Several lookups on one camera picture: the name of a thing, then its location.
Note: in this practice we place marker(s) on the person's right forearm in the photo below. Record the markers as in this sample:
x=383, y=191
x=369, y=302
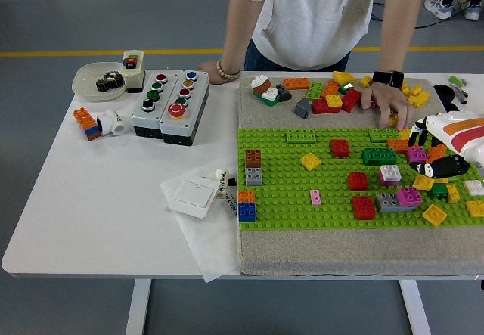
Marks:
x=238, y=28

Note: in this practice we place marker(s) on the small metal tool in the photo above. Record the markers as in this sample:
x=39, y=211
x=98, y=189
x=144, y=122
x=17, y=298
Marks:
x=460, y=95

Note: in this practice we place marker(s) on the dark green long brick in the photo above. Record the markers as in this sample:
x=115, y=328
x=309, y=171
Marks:
x=379, y=156

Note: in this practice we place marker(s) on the white on pink brick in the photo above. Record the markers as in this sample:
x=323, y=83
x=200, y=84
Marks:
x=389, y=174

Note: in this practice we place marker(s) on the person's left forearm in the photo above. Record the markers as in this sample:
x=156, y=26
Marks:
x=397, y=32

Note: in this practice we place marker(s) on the grey slope brick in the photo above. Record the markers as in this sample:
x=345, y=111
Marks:
x=302, y=108

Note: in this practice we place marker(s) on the white wall switch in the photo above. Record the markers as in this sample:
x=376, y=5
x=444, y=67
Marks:
x=193, y=195

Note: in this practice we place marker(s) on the person's right hand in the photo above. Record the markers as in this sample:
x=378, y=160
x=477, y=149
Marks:
x=213, y=73

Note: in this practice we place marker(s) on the brown and white brick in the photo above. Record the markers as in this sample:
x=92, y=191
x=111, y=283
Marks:
x=261, y=83

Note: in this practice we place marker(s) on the lime green brick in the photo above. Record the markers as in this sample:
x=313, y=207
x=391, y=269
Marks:
x=314, y=90

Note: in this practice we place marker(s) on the orange oblong brick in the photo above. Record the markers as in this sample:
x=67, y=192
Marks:
x=435, y=154

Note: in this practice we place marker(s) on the red square brick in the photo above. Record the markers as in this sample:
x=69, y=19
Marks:
x=357, y=182
x=340, y=148
x=363, y=208

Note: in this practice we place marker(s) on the dark green flat brick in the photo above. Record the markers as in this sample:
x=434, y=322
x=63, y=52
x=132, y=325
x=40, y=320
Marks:
x=264, y=101

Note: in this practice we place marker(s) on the orange blue brown brick stack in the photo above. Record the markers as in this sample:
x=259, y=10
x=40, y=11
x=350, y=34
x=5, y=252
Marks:
x=86, y=121

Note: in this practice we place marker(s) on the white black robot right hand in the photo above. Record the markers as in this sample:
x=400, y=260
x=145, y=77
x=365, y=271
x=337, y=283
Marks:
x=461, y=131

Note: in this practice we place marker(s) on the pink small brick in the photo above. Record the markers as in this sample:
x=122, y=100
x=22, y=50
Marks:
x=372, y=105
x=315, y=197

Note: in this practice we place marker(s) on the person's left hand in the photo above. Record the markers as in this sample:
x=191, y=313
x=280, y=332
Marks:
x=391, y=100

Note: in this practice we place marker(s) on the orange square brick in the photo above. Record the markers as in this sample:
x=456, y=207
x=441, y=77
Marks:
x=246, y=197

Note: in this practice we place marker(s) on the red oblong brick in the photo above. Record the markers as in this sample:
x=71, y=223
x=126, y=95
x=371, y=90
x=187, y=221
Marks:
x=351, y=100

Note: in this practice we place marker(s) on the black wristwatch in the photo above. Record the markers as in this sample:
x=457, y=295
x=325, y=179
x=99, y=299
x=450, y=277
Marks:
x=388, y=79

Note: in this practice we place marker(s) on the white labelled tube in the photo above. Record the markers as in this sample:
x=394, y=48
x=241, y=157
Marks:
x=221, y=174

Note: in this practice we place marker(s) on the light green flat plate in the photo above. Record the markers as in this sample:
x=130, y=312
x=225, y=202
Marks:
x=383, y=135
x=301, y=136

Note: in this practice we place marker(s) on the green studded baseplate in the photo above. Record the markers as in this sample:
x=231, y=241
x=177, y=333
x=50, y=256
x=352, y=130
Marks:
x=283, y=202

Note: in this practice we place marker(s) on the dark grey brick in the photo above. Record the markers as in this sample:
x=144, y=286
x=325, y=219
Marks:
x=284, y=93

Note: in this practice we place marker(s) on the grey square brick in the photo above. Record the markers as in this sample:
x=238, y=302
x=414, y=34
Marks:
x=253, y=176

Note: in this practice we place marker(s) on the red long brick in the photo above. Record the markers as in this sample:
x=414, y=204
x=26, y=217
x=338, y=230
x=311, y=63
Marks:
x=320, y=107

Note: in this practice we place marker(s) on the blue square brick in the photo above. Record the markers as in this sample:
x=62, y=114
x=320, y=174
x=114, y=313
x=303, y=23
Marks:
x=247, y=212

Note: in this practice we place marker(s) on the small two-button switch box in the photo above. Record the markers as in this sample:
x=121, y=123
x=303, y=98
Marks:
x=132, y=76

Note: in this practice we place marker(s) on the four-button control box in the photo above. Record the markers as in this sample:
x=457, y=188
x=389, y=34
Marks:
x=145, y=117

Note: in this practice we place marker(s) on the yellow oblong brick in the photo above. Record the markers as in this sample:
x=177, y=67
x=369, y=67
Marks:
x=343, y=76

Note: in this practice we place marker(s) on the white pipe tee fitting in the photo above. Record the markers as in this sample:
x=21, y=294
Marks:
x=111, y=121

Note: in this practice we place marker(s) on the yellow flat square brick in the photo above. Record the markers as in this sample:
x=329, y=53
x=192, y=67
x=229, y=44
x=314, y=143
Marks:
x=434, y=215
x=310, y=161

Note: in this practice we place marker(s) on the green plastic tool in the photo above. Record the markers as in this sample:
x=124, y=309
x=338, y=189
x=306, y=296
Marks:
x=457, y=81

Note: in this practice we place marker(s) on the white plastic bowl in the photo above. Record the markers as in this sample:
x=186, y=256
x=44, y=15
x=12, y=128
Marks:
x=85, y=79

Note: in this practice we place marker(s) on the grey-brown mat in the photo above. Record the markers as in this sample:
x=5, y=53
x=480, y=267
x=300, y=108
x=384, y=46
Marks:
x=340, y=253

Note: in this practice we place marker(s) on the orange long brick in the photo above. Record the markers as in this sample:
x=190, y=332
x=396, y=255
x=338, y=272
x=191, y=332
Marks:
x=296, y=82
x=397, y=146

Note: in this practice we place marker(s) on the grey long brick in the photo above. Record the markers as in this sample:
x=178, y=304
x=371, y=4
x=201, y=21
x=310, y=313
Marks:
x=385, y=203

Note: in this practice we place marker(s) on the black metal gear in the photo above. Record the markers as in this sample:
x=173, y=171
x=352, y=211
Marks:
x=109, y=82

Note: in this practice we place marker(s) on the magenta square brick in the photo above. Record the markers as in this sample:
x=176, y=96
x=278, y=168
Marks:
x=409, y=196
x=416, y=155

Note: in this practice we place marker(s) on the white table leg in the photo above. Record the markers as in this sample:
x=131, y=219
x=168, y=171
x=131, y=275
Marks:
x=138, y=308
x=416, y=308

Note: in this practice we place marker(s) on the brown square brick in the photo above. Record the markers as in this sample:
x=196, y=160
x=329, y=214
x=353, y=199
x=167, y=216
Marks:
x=253, y=158

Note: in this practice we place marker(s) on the translucent paper sheet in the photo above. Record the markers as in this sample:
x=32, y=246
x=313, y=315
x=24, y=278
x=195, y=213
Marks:
x=211, y=244

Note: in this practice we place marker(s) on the control box with emergency stop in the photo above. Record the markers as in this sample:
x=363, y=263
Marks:
x=196, y=93

